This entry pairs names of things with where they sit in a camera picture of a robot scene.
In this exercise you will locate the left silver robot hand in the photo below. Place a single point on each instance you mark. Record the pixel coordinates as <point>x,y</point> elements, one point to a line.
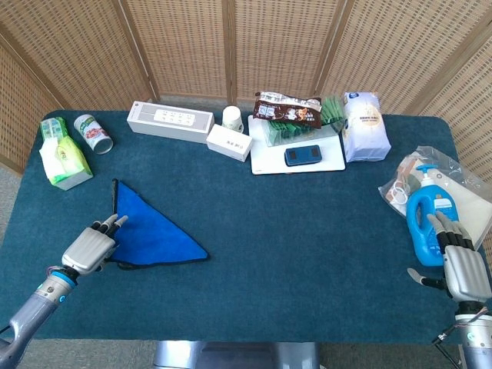
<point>88,250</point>

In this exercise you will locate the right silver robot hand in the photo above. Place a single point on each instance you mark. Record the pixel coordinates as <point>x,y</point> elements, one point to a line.
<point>467,274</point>

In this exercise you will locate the grey and blue cloth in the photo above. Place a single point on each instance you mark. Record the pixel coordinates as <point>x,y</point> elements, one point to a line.
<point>153,238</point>

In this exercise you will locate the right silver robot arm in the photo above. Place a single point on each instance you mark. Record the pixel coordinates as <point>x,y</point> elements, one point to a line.
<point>476,342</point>

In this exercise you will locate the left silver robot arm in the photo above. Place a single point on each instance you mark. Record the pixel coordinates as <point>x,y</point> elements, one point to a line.
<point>30,311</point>

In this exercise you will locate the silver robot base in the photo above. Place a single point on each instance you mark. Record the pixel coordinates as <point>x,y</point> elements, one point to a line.
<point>234,355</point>

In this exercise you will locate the blue pump detergent bottle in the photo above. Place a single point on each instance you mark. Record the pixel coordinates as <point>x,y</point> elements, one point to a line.
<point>417,230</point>

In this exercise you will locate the clear plastic zip bag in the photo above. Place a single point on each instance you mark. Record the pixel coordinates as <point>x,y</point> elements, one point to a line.
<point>473,200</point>

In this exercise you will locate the yellow-green tissue pack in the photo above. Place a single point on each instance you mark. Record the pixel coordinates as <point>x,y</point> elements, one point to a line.
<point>67,161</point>

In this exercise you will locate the green and white drink can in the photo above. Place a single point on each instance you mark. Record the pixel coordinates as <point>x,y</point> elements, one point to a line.
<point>94,134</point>

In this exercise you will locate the green patterned tissue pack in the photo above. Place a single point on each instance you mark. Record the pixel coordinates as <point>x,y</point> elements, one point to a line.
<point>54,128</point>

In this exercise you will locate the long white power strip box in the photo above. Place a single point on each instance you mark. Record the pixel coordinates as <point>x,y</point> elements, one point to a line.
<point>169,121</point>

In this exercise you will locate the small white cardboard box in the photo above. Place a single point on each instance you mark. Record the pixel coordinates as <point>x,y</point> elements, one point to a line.
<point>228,143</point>

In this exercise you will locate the white flour bag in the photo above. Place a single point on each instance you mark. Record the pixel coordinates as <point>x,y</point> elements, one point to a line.
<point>365,130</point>

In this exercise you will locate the dark blue table cloth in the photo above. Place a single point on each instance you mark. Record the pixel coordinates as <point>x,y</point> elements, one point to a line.
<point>288,238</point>

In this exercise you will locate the white paper cup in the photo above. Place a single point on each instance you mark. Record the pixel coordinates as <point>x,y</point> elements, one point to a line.
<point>232,119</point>

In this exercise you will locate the white flat board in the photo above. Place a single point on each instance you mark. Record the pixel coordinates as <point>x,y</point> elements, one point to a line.
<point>269,161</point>

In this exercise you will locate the dark blue flat case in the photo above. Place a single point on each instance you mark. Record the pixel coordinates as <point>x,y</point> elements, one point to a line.
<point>303,155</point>

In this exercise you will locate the clear box of green sachets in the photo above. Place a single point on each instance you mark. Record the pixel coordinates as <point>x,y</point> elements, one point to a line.
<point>284,133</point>

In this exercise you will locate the wicker folding screen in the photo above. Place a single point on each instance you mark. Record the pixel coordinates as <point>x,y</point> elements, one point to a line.
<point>192,46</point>

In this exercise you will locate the brown snack bag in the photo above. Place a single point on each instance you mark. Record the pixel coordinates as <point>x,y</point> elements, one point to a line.
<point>288,109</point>

